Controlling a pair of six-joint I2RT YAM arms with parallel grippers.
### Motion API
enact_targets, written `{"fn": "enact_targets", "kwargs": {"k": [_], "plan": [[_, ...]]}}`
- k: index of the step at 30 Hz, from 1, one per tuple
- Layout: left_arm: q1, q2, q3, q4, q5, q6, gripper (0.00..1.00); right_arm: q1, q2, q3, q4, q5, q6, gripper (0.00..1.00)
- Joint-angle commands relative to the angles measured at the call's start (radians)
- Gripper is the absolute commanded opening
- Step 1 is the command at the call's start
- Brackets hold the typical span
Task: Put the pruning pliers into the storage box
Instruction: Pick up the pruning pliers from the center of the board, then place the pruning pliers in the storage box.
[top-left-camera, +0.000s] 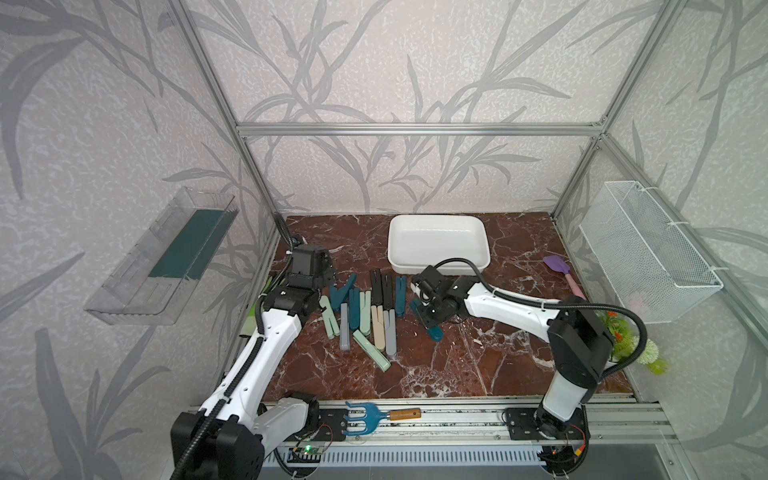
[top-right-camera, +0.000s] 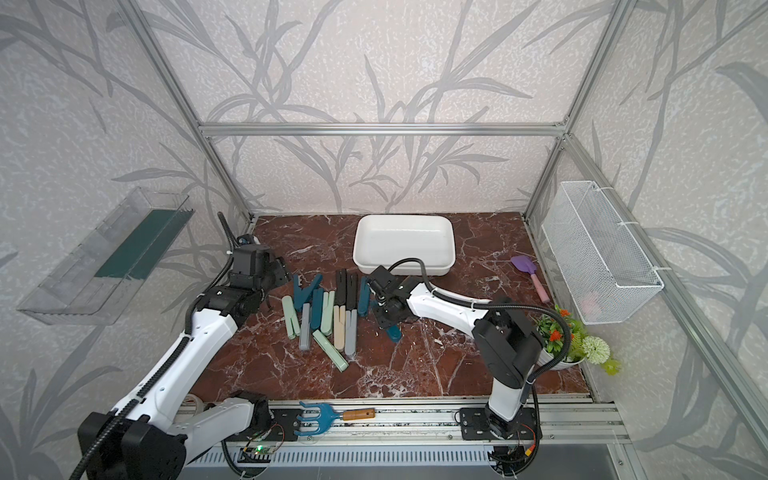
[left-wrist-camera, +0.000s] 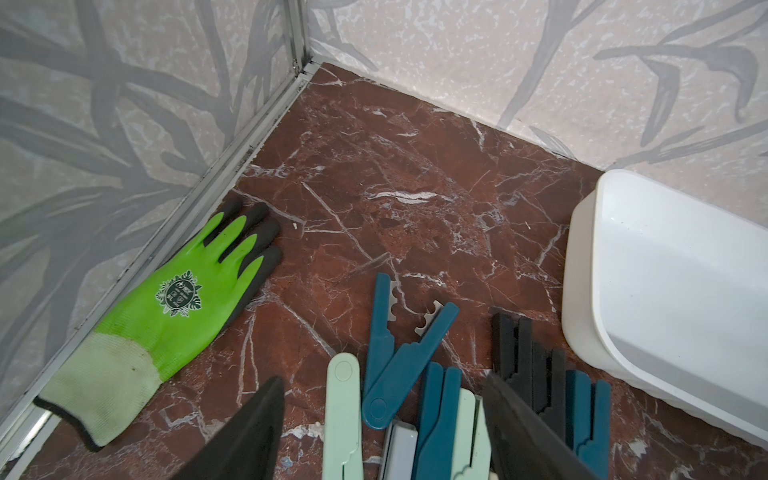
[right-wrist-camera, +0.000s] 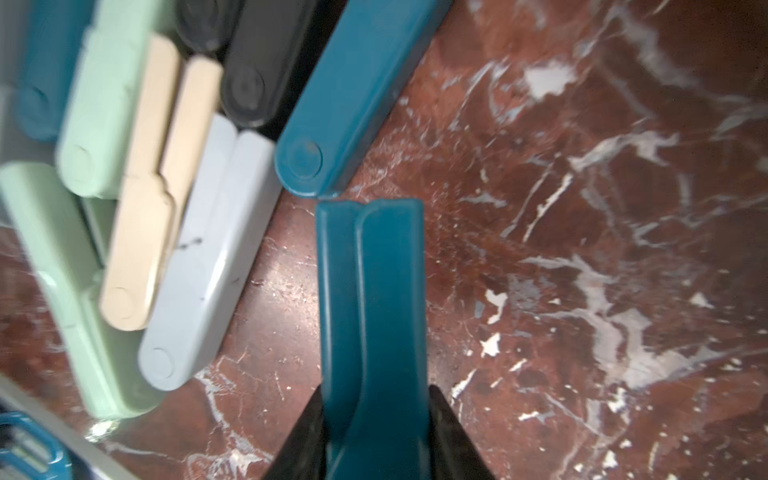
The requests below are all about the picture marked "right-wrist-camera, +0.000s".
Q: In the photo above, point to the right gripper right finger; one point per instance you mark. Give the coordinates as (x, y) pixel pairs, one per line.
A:
(453, 454)

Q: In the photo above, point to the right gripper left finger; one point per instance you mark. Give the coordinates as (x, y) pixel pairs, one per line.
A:
(303, 454)

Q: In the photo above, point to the teal pruning pliers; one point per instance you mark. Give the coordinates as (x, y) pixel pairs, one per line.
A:
(371, 285)
(51, 50)
(368, 60)

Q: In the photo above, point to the black pruning pliers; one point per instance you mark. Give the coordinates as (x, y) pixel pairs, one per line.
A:
(272, 53)
(206, 26)

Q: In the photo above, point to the grey-blue pruning pliers right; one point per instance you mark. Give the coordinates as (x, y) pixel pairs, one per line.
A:
(227, 214)

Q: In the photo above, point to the mint pruning pliers diagonal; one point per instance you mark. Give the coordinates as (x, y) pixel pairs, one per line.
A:
(58, 245)

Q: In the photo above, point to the beige pruning pliers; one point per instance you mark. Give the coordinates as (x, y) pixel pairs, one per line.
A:
(175, 109)

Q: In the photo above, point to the mint pruning pliers upright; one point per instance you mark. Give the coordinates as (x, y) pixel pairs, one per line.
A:
(98, 119)

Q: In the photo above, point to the blue garden hand fork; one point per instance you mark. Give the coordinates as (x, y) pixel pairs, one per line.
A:
(28, 451)

